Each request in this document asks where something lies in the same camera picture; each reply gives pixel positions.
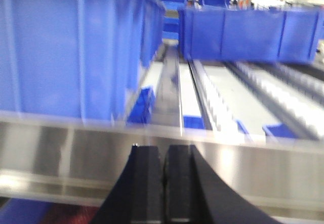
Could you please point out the roller conveyor rail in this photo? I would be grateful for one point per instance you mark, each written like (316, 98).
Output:
(215, 112)
(301, 115)

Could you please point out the blue bin on right rollers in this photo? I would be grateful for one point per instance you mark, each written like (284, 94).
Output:
(266, 36)

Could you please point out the blue bin on near shelf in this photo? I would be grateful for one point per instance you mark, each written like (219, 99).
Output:
(76, 58)

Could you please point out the blue bin below rollers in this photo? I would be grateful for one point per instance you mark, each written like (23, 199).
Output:
(276, 130)

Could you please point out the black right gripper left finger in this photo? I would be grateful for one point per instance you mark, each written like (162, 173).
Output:
(137, 196)

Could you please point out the steel shelf front rail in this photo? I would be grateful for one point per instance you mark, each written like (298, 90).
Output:
(66, 161)

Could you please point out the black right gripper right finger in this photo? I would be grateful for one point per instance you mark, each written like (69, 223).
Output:
(195, 193)

